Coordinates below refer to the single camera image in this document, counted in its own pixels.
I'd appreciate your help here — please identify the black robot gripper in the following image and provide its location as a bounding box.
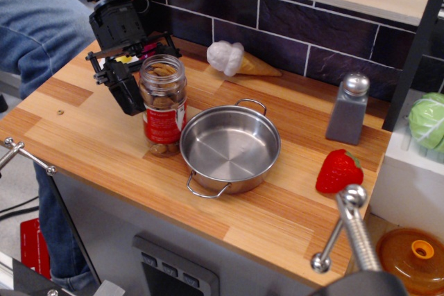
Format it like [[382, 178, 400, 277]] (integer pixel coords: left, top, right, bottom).
[[87, 0, 180, 116]]

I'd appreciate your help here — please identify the clear almond jar red label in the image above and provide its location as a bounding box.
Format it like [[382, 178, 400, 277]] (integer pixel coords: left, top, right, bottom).
[[139, 54, 187, 157]]

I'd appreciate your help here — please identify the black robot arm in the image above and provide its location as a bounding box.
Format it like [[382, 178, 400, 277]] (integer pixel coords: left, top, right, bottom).
[[86, 0, 181, 116]]

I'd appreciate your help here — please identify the stainless steel pot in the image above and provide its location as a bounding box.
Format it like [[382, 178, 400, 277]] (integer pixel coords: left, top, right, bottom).
[[180, 98, 281, 199]]

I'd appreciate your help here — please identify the orange pot lid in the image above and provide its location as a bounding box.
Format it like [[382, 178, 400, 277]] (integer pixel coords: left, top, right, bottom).
[[376, 228, 443, 295]]

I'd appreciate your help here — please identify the toy fried egg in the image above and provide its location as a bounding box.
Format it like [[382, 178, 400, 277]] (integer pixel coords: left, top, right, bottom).
[[99, 55, 142, 73]]

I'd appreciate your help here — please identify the person in blue jeans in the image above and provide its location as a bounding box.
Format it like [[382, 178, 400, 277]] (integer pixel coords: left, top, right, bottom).
[[1, 0, 96, 293]]

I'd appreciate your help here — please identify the toy ice cream cone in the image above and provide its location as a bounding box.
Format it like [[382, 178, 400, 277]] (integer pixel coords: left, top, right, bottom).
[[207, 41, 282, 77]]

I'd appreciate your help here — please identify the grey oven control panel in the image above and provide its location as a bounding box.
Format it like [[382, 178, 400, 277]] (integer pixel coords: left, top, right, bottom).
[[132, 236, 220, 296]]

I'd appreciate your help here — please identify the red box on floor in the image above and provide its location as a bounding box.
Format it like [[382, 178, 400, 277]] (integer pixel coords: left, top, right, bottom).
[[20, 218, 51, 279]]

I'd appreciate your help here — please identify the grey shaker silver cap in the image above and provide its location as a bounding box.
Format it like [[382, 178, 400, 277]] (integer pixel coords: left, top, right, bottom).
[[325, 73, 370, 145]]

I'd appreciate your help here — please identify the red toy strawberry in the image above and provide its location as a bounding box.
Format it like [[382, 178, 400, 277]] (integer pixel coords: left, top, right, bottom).
[[315, 149, 364, 193]]

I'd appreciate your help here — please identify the green toy cabbage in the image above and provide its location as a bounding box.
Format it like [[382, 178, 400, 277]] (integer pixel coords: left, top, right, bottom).
[[408, 93, 443, 154]]

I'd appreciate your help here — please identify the black cable on floor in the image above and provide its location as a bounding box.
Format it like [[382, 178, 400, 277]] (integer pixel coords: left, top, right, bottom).
[[0, 194, 40, 221]]

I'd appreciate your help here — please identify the black upright post right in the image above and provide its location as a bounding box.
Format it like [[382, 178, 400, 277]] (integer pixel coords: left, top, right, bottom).
[[382, 0, 443, 132]]

